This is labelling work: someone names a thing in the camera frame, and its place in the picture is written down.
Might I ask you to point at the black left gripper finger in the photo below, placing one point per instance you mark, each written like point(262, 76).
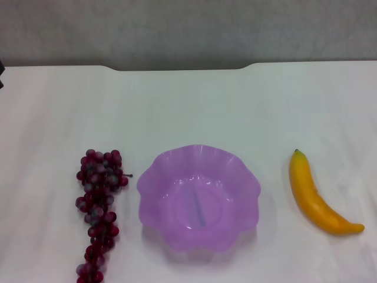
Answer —
point(1, 67)

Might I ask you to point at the yellow banana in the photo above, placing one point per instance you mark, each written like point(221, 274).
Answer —
point(306, 191)

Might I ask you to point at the dark red grape bunch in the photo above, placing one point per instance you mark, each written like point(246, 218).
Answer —
point(97, 174)

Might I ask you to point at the purple wavy plastic bowl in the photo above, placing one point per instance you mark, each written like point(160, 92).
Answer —
point(182, 206)

